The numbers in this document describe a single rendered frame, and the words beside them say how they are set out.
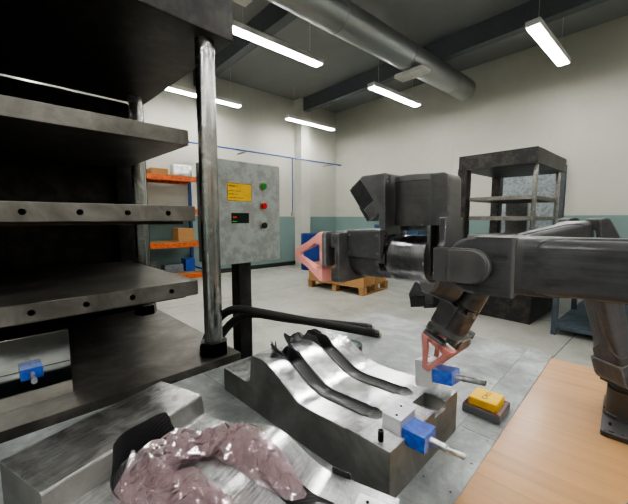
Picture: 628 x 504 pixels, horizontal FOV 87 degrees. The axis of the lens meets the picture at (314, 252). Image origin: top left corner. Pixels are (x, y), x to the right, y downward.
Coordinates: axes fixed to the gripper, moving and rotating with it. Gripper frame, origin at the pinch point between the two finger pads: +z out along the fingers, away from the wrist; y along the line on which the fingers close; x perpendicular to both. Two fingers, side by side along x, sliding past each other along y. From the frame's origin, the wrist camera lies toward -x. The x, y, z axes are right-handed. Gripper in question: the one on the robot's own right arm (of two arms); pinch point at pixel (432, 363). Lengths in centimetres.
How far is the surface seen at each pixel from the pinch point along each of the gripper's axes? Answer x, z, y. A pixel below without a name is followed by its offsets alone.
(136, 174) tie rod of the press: -147, 7, 18
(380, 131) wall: -549, -119, -646
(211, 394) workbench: -36, 33, 25
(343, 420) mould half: -2.9, 9.8, 20.7
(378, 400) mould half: -2.6, 8.5, 10.8
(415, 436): 7.7, 3.6, 17.6
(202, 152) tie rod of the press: -85, -19, 19
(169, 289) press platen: -73, 24, 24
